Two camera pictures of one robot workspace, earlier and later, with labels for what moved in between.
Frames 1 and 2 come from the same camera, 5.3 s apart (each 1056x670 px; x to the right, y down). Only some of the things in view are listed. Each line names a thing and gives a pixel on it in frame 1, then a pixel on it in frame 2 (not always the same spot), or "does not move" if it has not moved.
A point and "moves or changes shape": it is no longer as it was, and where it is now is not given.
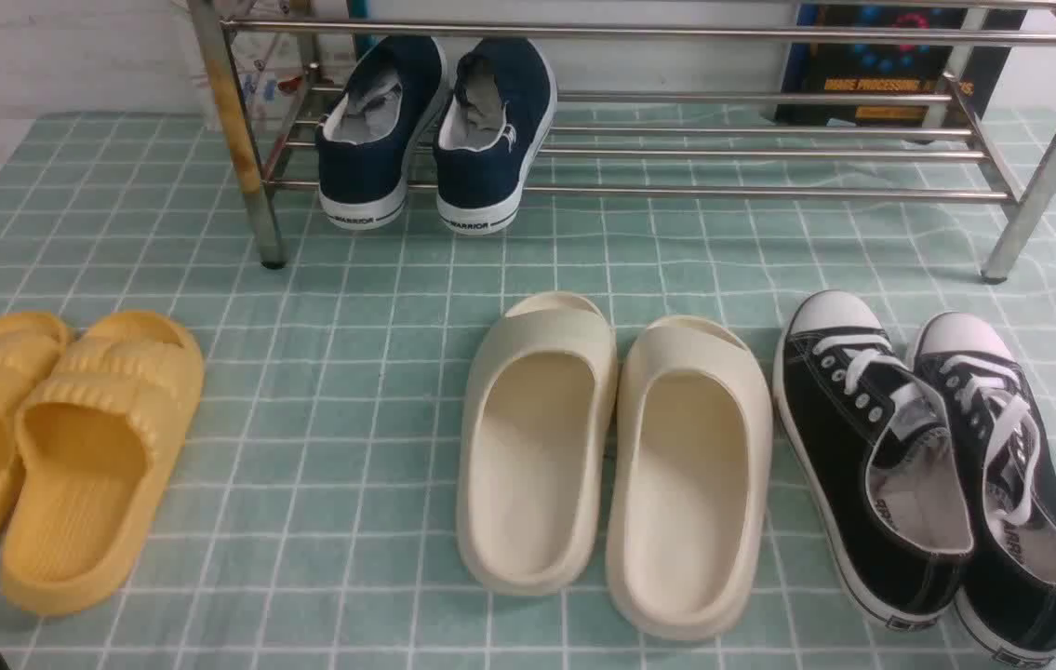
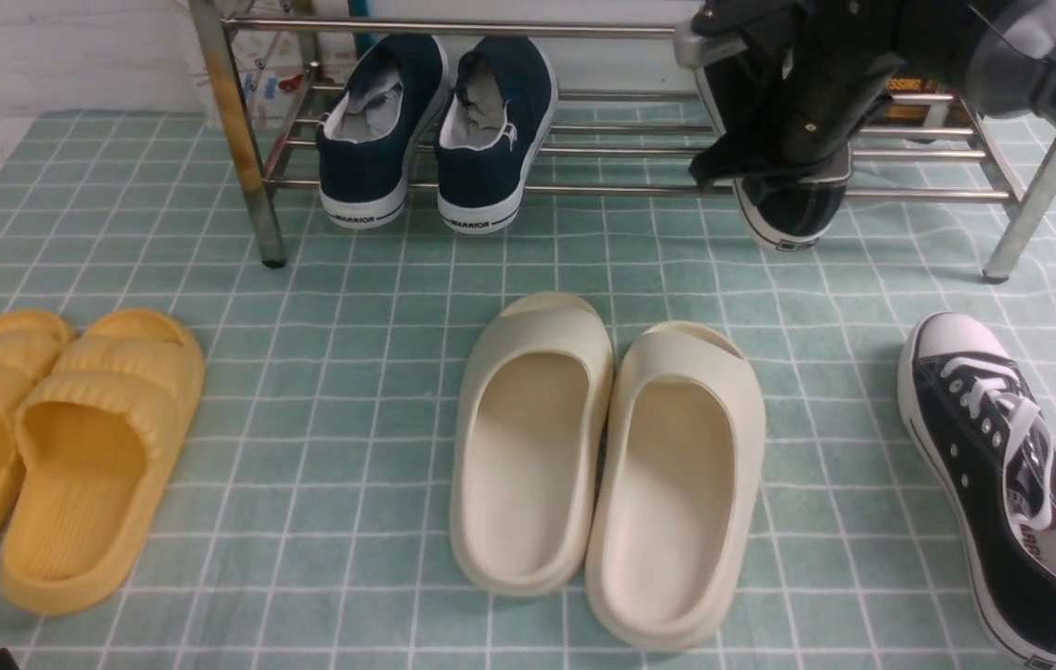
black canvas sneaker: (875, 455) -> (784, 137)
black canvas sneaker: (1030, 579) moves or changes shape
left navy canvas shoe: (386, 98) does not move
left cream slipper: (537, 432) does not move
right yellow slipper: (100, 435) does not move
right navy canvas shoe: (490, 131) does not move
